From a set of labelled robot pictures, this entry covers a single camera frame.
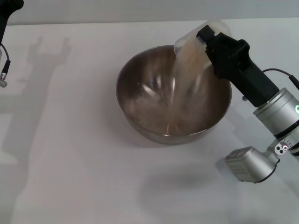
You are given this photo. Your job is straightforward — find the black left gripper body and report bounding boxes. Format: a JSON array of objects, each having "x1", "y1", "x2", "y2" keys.
[{"x1": 0, "y1": 0, "x2": 25, "y2": 45}]

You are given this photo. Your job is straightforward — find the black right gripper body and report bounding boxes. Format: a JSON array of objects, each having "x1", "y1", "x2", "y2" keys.
[{"x1": 205, "y1": 32, "x2": 280, "y2": 108}]

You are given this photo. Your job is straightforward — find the clear plastic measuring cup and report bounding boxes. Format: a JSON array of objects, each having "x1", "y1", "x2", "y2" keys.
[{"x1": 174, "y1": 19, "x2": 232, "y2": 70}]

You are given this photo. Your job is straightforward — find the white rice grains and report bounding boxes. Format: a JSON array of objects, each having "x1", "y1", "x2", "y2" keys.
[{"x1": 167, "y1": 38, "x2": 212, "y2": 137}]

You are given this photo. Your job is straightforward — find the stainless steel mixing bowl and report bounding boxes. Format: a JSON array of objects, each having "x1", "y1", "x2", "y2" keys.
[{"x1": 115, "y1": 45, "x2": 232, "y2": 146}]

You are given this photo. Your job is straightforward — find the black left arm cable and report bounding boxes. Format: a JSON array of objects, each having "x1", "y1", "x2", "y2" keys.
[{"x1": 0, "y1": 43, "x2": 12, "y2": 89}]

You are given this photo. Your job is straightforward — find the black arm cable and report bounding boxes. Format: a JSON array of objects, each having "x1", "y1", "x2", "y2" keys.
[
  {"x1": 262, "y1": 68, "x2": 299, "y2": 91},
  {"x1": 0, "y1": 43, "x2": 12, "y2": 89}
]

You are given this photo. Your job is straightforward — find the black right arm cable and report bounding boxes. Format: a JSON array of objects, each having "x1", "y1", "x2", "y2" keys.
[{"x1": 262, "y1": 68, "x2": 299, "y2": 91}]

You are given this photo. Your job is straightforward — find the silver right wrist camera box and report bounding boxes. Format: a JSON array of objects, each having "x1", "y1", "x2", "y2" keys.
[{"x1": 225, "y1": 146, "x2": 281, "y2": 184}]

